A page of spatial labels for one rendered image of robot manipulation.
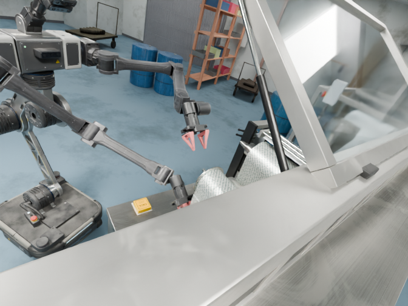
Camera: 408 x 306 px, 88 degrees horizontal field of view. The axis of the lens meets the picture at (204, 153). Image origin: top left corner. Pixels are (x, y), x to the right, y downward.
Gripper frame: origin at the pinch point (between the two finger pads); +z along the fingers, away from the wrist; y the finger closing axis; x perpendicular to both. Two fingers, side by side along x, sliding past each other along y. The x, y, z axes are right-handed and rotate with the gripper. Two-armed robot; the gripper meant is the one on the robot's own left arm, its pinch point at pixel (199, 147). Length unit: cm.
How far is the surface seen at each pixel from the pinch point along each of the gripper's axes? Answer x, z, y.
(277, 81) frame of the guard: 54, 0, 20
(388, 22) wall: -26, -237, -689
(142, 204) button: -38.1, 18.3, 16.5
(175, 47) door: -537, -477, -394
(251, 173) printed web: 8.1, 16.2, -17.4
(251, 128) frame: 7.5, -3.7, -26.8
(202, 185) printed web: 4.4, 15.3, 6.2
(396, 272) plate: 51, 45, -9
